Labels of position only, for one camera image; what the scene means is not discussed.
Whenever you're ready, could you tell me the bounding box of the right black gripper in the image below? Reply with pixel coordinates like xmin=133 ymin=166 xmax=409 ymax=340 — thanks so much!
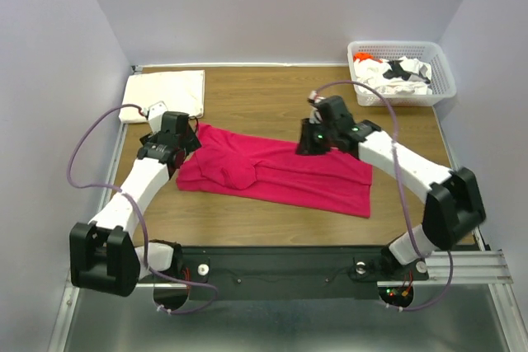
xmin=295 ymin=117 xmax=337 ymax=155

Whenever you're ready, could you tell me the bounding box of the pink t-shirt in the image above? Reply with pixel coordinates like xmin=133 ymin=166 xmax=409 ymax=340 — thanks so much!
xmin=176 ymin=124 xmax=373 ymax=218

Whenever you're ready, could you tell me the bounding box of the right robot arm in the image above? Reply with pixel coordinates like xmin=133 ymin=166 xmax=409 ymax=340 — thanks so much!
xmin=297 ymin=92 xmax=486 ymax=278

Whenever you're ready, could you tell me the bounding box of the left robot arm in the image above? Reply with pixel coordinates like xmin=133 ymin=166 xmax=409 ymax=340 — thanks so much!
xmin=69 ymin=102 xmax=200 ymax=297

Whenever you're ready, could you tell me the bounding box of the folded white t-shirt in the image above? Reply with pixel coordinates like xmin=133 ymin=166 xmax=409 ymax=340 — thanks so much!
xmin=122 ymin=70 xmax=205 ymax=118

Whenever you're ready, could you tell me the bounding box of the white crumpled shirt in basket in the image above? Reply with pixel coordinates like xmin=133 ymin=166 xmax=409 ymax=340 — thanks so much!
xmin=352 ymin=53 xmax=432 ymax=96

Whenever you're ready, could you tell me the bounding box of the orange garment in basket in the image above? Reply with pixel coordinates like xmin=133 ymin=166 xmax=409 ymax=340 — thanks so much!
xmin=352 ymin=52 xmax=375 ymax=62

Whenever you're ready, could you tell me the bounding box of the black white garment in basket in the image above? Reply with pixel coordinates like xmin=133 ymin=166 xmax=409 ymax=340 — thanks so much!
xmin=383 ymin=60 xmax=411 ymax=81

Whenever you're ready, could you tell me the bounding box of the white plastic basket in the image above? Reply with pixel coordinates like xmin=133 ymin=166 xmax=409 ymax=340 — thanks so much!
xmin=347 ymin=40 xmax=456 ymax=106

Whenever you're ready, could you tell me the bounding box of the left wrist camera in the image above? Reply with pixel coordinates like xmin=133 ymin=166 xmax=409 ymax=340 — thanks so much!
xmin=141 ymin=101 xmax=167 ymax=133

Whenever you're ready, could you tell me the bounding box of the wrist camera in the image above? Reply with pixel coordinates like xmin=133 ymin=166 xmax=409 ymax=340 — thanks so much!
xmin=308 ymin=91 xmax=324 ymax=124
xmin=141 ymin=101 xmax=167 ymax=133

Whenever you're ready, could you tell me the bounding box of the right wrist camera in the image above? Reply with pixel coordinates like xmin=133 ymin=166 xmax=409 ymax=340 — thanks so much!
xmin=308 ymin=91 xmax=324 ymax=124

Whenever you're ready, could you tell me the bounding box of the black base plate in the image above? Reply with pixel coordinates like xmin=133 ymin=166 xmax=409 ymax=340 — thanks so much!
xmin=176 ymin=246 xmax=429 ymax=302

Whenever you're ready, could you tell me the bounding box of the aluminium frame rail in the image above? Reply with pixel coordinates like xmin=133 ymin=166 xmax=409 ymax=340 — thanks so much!
xmin=65 ymin=251 xmax=515 ymax=287

